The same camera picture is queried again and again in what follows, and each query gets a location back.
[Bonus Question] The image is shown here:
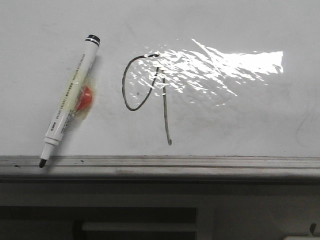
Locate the red round magnet with tape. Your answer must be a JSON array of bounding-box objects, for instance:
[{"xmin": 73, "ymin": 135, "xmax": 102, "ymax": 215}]
[{"xmin": 72, "ymin": 76, "xmax": 97, "ymax": 121}]

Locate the white whiteboard marker pen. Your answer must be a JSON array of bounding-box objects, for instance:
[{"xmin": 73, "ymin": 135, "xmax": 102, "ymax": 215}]
[{"xmin": 39, "ymin": 34, "xmax": 101, "ymax": 168}]

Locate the white glossy whiteboard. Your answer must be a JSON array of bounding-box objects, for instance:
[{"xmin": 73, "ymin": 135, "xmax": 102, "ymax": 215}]
[{"xmin": 0, "ymin": 0, "xmax": 320, "ymax": 157}]

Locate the grey aluminium whiteboard tray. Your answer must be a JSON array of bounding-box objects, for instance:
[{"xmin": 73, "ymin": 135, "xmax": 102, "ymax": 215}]
[{"xmin": 0, "ymin": 155, "xmax": 320, "ymax": 183}]

